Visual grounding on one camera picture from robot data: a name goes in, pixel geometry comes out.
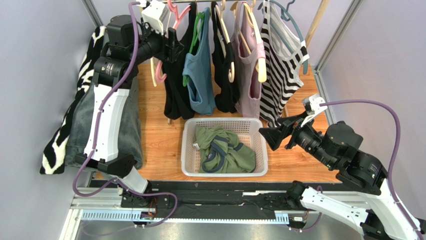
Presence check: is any black tank top on cream hanger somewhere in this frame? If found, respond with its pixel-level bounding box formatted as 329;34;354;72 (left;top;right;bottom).
211;1;240;113

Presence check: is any black white striped tank top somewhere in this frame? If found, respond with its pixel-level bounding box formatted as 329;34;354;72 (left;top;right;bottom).
260;0;310;127

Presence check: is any green plastic hanger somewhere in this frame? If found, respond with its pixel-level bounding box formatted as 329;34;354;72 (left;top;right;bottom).
182;11;206;87

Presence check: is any aluminium frame post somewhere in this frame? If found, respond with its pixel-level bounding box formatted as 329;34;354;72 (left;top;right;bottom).
313;0;364;134
81;0;104;27

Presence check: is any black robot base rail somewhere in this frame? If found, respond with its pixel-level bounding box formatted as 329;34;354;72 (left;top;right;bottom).
96;179;334;231

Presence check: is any green tank top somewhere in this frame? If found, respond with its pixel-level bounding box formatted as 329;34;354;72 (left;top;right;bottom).
193;125;256;174

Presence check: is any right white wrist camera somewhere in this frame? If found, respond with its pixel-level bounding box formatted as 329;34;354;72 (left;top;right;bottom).
301;93;328;127

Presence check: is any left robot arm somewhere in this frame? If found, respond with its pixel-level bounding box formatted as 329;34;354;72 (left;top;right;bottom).
74;15;184;195

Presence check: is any aluminium frame post left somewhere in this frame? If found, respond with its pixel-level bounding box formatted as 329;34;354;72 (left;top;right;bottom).
81;0;104;27

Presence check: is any black tank top on pink hanger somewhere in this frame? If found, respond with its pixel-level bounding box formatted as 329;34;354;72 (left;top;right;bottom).
162;3;197;120

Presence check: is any aluminium frame post right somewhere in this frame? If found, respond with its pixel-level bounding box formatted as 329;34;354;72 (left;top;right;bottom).
313;0;364;134

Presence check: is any pink plastic hanger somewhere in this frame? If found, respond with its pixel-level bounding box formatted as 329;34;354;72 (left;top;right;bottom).
151;0;191;83

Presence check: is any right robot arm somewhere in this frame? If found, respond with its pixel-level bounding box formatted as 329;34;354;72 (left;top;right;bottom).
259;113;426;240

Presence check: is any wooden clothes rack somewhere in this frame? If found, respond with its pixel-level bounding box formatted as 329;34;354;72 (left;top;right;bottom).
137;0;329;47

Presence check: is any teal plastic hanger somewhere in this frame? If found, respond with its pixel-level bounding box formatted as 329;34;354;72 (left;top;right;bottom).
257;0;309;75

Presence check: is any blue tank top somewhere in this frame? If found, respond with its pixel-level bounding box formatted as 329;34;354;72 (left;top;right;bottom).
182;7;216;115

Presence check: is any light wooden hanger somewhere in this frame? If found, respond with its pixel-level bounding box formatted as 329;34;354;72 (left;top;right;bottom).
230;0;267;83

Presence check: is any white plastic basket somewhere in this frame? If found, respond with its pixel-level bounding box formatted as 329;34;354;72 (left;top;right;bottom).
181;117;268;178

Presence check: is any cream wooden hanger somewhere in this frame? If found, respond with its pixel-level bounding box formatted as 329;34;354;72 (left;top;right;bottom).
150;12;172;87

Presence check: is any cream plastic hanger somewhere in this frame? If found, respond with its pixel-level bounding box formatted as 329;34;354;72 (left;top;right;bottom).
214;0;235;83

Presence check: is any grey zebra cushion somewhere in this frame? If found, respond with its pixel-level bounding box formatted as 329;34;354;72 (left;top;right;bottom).
39;25;144;175

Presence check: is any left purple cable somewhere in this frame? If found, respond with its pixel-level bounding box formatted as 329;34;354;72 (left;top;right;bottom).
72;1;179;229

